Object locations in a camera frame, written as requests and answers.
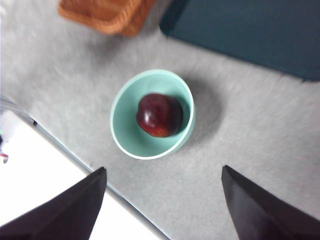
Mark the brown wicker basket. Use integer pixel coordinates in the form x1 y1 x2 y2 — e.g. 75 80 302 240
57 0 157 38

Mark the teal ribbed bowl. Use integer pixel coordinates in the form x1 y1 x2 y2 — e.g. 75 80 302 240
109 69 197 160

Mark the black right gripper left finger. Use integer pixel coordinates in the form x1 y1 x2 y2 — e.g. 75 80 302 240
0 166 108 240

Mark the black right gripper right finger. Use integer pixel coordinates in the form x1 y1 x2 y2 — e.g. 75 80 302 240
221 164 320 240

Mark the dark red plum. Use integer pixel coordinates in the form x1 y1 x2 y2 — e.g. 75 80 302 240
136 93 184 138

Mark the black rectangular tray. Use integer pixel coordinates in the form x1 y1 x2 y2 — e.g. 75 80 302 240
159 0 320 82

